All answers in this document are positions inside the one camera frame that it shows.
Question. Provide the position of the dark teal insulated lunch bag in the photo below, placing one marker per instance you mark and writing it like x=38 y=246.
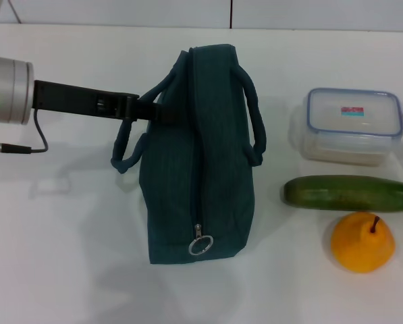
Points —
x=221 y=135

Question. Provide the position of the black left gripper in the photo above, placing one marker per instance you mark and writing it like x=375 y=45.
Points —
x=69 y=99

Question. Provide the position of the orange pear with brown stem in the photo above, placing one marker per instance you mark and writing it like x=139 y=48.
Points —
x=359 y=246

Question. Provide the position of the green cucumber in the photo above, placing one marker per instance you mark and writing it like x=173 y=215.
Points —
x=349 y=194

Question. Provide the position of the clear lunch box blue rim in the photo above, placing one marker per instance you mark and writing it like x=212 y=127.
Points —
x=353 y=118

